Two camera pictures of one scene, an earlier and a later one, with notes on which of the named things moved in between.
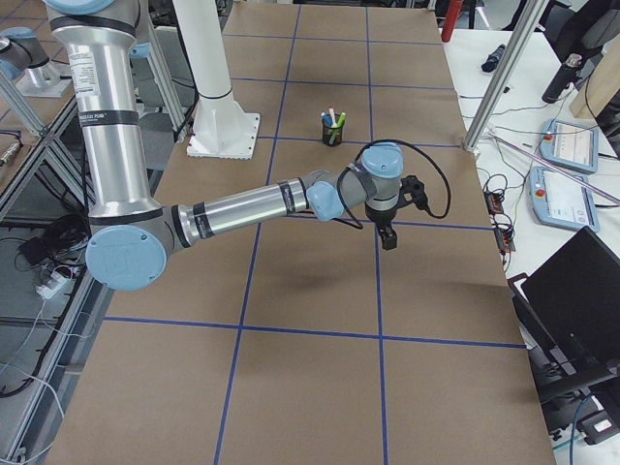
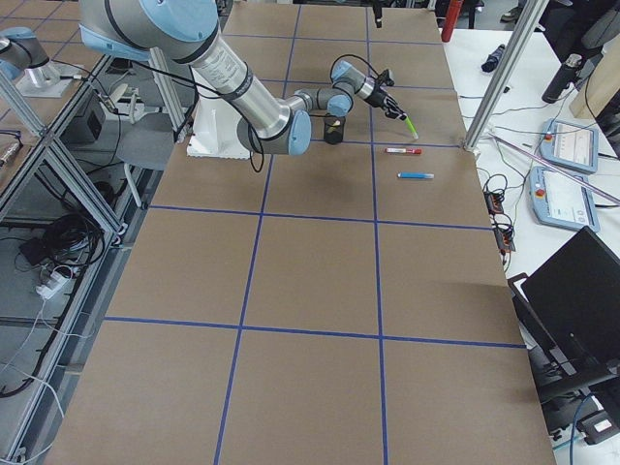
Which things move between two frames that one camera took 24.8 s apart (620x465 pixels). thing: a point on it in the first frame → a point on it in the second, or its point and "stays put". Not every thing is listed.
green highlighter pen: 340,121 → 412,127
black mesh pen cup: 332,136 stays put
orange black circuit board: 494,201 stays put
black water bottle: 566,75 stays put
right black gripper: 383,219 → 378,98
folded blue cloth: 492,60 stays put
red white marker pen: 333,119 → 404,150
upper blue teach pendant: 571,145 stays put
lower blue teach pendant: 560,201 stays put
